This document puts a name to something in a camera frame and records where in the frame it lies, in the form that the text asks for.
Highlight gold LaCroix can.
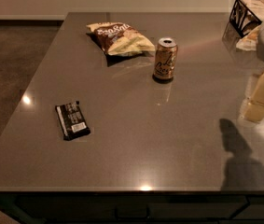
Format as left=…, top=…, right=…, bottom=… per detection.
left=153, top=37, right=178, bottom=83

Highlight sea salt chips bag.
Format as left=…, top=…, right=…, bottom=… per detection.
left=87, top=22, right=155, bottom=57

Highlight black wire napkin basket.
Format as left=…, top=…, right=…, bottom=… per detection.
left=229, top=0, right=264, bottom=51

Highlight black rxbar chocolate bar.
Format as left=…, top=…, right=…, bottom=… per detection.
left=55, top=101, right=90, bottom=141

